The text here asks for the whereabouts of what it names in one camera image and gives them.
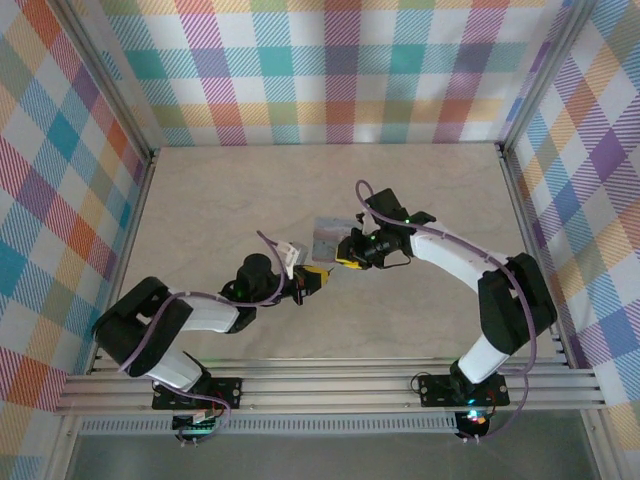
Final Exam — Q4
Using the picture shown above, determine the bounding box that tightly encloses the aluminium frame post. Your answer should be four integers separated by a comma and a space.
49, 0, 161, 161
501, 0, 597, 151

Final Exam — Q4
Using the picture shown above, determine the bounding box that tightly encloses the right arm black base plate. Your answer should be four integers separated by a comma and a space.
417, 373, 511, 407

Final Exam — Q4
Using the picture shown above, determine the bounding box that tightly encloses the aluminium frame leg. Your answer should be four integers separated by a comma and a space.
45, 414, 82, 480
582, 410, 622, 480

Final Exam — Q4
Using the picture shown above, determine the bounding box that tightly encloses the aluminium mounting rail beam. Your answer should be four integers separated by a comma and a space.
54, 357, 606, 416

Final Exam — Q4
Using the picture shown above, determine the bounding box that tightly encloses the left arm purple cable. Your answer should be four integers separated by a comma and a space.
119, 229, 301, 376

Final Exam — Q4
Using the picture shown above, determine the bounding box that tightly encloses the grey-blue fabric pouch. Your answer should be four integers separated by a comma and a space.
309, 214, 352, 265

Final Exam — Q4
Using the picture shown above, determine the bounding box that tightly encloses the aluminium table side rail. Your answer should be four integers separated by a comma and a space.
496, 143, 577, 369
85, 147, 161, 376

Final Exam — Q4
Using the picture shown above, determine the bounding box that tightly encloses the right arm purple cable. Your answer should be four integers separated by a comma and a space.
354, 179, 541, 442

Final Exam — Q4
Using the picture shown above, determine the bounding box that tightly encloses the grey slotted cable duct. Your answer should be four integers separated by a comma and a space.
79, 412, 459, 436

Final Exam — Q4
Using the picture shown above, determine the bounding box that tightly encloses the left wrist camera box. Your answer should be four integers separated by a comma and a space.
276, 240, 307, 274

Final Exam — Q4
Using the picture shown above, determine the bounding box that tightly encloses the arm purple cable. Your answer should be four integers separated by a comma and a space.
119, 229, 301, 376
354, 179, 541, 442

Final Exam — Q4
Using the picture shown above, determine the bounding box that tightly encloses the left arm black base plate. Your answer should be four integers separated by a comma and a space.
151, 377, 244, 411

